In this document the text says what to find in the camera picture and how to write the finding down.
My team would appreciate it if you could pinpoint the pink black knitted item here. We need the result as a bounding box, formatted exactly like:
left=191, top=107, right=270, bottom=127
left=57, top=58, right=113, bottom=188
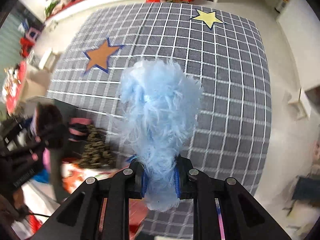
left=68, top=118, right=92, bottom=142

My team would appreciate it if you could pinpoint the leopard print scrunchie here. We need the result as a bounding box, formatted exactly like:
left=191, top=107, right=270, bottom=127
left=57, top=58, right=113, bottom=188
left=76, top=125, right=116, bottom=169

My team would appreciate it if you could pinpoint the light blue fluffy plush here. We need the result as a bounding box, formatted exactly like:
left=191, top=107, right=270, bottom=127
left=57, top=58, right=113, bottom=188
left=114, top=60, right=203, bottom=212

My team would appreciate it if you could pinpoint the orange cartoon fox package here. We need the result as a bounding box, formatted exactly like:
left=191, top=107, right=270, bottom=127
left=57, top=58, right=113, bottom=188
left=61, top=163, right=119, bottom=194

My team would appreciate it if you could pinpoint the round red side table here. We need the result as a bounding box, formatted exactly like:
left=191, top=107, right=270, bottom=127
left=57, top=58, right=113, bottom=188
left=3, top=61, right=51, bottom=115

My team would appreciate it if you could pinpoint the grey checkered star rug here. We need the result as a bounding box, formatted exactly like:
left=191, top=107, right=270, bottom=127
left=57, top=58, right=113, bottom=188
left=46, top=2, right=273, bottom=238

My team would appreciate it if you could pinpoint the small white wooden stool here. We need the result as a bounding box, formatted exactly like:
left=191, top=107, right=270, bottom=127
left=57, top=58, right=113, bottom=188
left=39, top=48, right=61, bottom=73

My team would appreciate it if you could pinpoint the pink plastic stool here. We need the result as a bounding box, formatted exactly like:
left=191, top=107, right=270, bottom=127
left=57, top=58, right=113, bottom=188
left=25, top=27, right=41, bottom=43

